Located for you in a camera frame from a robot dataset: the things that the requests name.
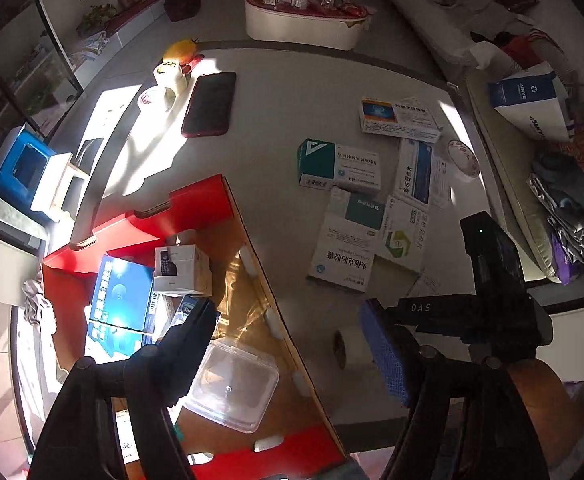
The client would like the white sofa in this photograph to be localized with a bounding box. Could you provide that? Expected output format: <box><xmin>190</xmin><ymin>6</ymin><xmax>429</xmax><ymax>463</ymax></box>
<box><xmin>384</xmin><ymin>0</ymin><xmax>538</xmax><ymax>81</ymax></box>

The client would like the white plastic stool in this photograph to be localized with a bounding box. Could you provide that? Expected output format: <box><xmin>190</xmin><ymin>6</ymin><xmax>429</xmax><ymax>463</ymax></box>
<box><xmin>30</xmin><ymin>152</ymin><xmax>92</xmax><ymax>223</ymax></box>

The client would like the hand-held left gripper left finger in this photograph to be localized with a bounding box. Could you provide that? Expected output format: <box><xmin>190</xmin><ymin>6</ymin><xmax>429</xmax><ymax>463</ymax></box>
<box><xmin>29</xmin><ymin>296</ymin><xmax>219</xmax><ymax>480</ymax></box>

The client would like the white medicine box green logo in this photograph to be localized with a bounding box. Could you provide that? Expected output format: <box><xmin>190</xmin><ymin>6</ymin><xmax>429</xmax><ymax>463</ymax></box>
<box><xmin>374</xmin><ymin>195</ymin><xmax>430</xmax><ymax>273</ymax></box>

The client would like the yellow mango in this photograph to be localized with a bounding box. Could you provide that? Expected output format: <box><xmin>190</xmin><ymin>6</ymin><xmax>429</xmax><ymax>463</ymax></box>
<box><xmin>162</xmin><ymin>37</ymin><xmax>203</xmax><ymax>63</ymax></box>

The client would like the dark red bag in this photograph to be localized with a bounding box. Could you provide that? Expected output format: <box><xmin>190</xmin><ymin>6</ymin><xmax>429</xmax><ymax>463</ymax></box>
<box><xmin>164</xmin><ymin>0</ymin><xmax>203</xmax><ymax>23</ymax></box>

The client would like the dark green white medicine box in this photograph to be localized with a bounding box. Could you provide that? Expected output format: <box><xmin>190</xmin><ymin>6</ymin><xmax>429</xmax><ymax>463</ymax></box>
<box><xmin>298</xmin><ymin>138</ymin><xmax>385</xmax><ymax>192</ymax></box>

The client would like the striped cloth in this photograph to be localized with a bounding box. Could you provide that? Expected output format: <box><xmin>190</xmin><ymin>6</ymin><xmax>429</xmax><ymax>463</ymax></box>
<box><xmin>69</xmin><ymin>30</ymin><xmax>110</xmax><ymax>66</ymax></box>

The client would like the green potted plant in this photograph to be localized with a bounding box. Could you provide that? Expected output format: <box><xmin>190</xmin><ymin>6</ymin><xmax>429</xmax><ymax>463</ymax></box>
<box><xmin>76</xmin><ymin>4</ymin><xmax>117</xmax><ymax>36</ymax></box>

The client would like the white medicine box blue text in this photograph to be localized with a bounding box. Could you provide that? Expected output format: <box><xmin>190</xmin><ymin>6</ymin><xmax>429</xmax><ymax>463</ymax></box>
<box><xmin>308</xmin><ymin>220</ymin><xmax>377</xmax><ymax>292</ymax></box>

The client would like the red printed white tape roll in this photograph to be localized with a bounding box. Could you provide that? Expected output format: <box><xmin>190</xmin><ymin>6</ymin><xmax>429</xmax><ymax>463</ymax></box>
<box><xmin>444</xmin><ymin>139</ymin><xmax>481</xmax><ymax>182</ymax></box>

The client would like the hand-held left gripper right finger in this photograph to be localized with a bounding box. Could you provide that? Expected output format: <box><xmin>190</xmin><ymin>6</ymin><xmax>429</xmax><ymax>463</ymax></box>
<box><xmin>358</xmin><ymin>298</ymin><xmax>538</xmax><ymax>480</ymax></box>

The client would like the blue white paper bag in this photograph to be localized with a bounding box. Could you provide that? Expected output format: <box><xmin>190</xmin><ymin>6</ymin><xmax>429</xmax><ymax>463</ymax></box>
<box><xmin>487</xmin><ymin>62</ymin><xmax>573</xmax><ymax>142</ymax></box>

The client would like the blue medicine box round graphic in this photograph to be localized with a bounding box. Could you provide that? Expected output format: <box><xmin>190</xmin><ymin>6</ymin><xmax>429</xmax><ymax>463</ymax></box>
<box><xmin>86</xmin><ymin>255</ymin><xmax>155</xmax><ymax>366</ymax></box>

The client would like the glass display cabinet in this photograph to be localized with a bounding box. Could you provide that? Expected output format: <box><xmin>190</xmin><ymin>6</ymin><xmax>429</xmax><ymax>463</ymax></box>
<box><xmin>0</xmin><ymin>0</ymin><xmax>85</xmax><ymax>141</ymax></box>

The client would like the dark red phone tray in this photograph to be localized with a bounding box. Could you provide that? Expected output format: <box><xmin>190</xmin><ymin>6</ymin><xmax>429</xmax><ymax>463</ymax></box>
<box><xmin>180</xmin><ymin>71</ymin><xmax>237</xmax><ymax>139</ymax></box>

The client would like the clear plastic container green label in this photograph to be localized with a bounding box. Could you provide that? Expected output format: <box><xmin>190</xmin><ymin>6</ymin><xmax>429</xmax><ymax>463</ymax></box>
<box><xmin>182</xmin><ymin>337</ymin><xmax>280</xmax><ymax>434</ymax></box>

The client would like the teal panel medicine box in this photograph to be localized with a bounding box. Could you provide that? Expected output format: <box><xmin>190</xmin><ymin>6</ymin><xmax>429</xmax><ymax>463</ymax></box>
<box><xmin>329</xmin><ymin>187</ymin><xmax>389</xmax><ymax>233</ymax></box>

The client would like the pile of clothes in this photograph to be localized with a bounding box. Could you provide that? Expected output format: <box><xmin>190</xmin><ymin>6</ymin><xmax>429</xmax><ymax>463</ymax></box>
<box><xmin>524</xmin><ymin>125</ymin><xmax>584</xmax><ymax>281</ymax></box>

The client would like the long white blue medicine box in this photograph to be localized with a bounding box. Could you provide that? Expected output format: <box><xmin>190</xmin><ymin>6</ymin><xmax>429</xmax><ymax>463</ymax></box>
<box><xmin>392</xmin><ymin>137</ymin><xmax>435</xmax><ymax>206</ymax></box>

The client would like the red cardboard box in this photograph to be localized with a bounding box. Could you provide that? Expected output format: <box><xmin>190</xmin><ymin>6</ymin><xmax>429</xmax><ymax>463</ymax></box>
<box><xmin>42</xmin><ymin>174</ymin><xmax>347</xmax><ymax>480</ymax></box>

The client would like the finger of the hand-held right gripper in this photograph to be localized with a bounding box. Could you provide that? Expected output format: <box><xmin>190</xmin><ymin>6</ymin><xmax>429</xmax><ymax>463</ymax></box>
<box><xmin>379</xmin><ymin>295</ymin><xmax>478</xmax><ymax>346</ymax></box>

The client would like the blue orange white medicine box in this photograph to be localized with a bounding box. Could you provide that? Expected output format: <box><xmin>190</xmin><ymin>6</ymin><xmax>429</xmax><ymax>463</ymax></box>
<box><xmin>361</xmin><ymin>95</ymin><xmax>444</xmax><ymax>143</ymax></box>

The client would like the blue striped medicine box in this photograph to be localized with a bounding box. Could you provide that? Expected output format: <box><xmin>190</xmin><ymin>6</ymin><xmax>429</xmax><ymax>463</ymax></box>
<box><xmin>162</xmin><ymin>294</ymin><xmax>199</xmax><ymax>337</ymax></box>

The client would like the small white medicine box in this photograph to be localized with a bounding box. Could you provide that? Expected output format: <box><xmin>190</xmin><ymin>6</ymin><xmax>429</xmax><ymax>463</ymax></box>
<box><xmin>429</xmin><ymin>157</ymin><xmax>453</xmax><ymax>208</ymax></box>

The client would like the white medicine box dark tab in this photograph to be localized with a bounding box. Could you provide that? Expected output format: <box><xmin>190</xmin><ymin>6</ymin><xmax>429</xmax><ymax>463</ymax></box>
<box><xmin>153</xmin><ymin>244</ymin><xmax>213</xmax><ymax>297</ymax></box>

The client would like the blue plastic stool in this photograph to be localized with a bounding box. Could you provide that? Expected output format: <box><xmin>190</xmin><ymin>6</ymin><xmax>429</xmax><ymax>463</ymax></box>
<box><xmin>0</xmin><ymin>125</ymin><xmax>57</xmax><ymax>211</ymax></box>

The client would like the white oval coffee table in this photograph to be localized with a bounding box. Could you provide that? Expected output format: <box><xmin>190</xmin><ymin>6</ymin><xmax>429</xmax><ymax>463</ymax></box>
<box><xmin>244</xmin><ymin>0</ymin><xmax>373</xmax><ymax>52</ymax></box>

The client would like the white paper leaflet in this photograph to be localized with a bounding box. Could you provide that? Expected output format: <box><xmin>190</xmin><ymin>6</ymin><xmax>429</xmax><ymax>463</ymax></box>
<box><xmin>404</xmin><ymin>270</ymin><xmax>445</xmax><ymax>306</ymax></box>

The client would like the person's right forearm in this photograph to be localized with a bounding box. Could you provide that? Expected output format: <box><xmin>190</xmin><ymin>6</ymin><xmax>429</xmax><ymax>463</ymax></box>
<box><xmin>509</xmin><ymin>357</ymin><xmax>584</xmax><ymax>461</ymax></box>

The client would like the white bandage roll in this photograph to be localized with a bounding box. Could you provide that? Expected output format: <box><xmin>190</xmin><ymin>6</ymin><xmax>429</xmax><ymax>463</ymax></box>
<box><xmin>333</xmin><ymin>327</ymin><xmax>380</xmax><ymax>372</ymax></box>

